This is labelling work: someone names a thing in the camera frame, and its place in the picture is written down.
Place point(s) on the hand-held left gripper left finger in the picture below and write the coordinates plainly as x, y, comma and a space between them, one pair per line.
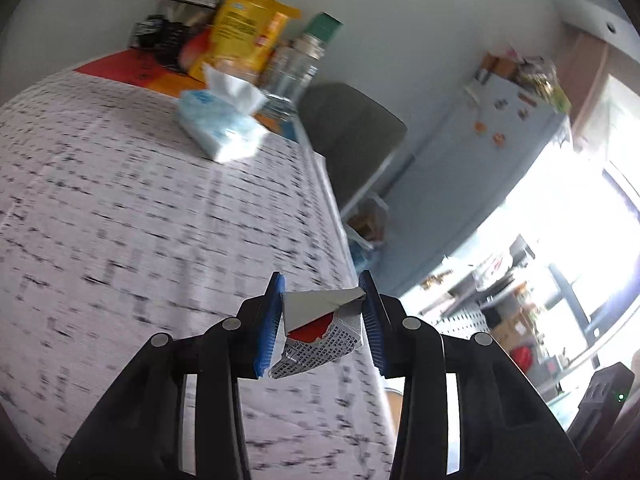
267, 330

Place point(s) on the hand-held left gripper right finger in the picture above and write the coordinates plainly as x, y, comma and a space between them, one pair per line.
372, 325

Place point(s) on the red white torn wrapper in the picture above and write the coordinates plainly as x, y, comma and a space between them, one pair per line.
320, 340

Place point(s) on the round wooden stool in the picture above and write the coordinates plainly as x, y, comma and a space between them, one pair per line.
393, 410

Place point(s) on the red container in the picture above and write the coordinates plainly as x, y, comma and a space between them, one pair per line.
522, 358

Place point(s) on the plastic bag with contents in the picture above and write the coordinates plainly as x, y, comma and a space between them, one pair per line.
367, 225

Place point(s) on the cardboard box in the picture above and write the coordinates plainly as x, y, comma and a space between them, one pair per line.
510, 327

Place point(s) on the kitchen storage shelf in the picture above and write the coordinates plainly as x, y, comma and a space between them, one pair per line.
500, 300

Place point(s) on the light blue refrigerator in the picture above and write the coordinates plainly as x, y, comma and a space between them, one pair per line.
460, 185

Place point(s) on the white black patterned tablecloth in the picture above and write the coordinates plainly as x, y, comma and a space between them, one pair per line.
150, 210

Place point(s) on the grey chair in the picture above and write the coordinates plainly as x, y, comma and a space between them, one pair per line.
350, 130

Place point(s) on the blue white tissue pack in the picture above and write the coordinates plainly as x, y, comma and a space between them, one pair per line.
220, 120

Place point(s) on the orange fridge magnet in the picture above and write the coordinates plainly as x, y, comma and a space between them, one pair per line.
500, 138
480, 127

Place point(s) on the clear bottle green cap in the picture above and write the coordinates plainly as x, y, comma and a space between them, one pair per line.
295, 70

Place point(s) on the pile of snack packages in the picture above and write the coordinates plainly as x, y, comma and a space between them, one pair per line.
535, 80

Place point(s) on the orange snack packet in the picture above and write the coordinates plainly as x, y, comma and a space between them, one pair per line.
275, 32

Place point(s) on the orange red table mat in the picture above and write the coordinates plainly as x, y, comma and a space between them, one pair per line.
120, 67

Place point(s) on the yellow snack bag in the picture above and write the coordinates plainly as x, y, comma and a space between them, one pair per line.
240, 30

